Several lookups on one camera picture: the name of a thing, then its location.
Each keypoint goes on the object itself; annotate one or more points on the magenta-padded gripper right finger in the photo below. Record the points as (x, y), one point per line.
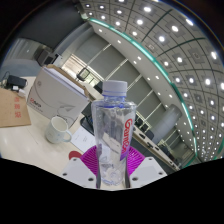
(146, 170)

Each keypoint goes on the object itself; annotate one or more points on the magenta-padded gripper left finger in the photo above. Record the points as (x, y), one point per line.
(78, 171)

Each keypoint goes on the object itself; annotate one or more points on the clear plastic water bottle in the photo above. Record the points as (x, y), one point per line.
(111, 133)

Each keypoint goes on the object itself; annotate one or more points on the white printed paper sheet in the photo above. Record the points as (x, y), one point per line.
(81, 138)

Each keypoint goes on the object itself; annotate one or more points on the white ceramic mug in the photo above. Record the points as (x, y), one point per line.
(56, 131)

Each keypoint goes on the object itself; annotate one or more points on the black desk telephone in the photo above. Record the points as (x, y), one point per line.
(87, 123)

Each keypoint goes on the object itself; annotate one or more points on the white paper ream box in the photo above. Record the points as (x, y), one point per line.
(53, 95)

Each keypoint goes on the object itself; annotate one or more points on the flat brown cardboard sheet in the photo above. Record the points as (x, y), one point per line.
(13, 108)

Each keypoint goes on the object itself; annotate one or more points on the black power adapter device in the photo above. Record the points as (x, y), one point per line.
(16, 81)

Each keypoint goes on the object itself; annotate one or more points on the grey boxy monitor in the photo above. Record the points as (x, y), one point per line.
(45, 57)

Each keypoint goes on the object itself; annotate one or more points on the round ceiling lights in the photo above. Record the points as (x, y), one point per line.
(175, 28)

